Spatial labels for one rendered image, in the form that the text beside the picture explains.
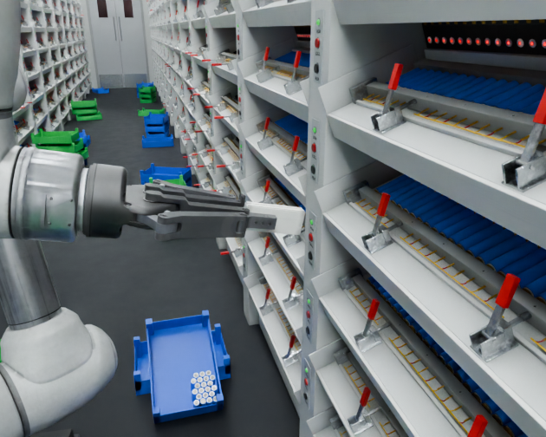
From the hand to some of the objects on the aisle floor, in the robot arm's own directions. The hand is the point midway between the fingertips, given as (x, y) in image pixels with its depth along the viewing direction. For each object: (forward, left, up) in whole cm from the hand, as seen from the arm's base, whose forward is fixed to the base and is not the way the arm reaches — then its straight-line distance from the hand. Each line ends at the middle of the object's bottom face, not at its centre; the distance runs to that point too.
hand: (273, 218), depth 54 cm
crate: (-35, +72, -74) cm, 108 cm away
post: (+12, +46, -84) cm, 97 cm away
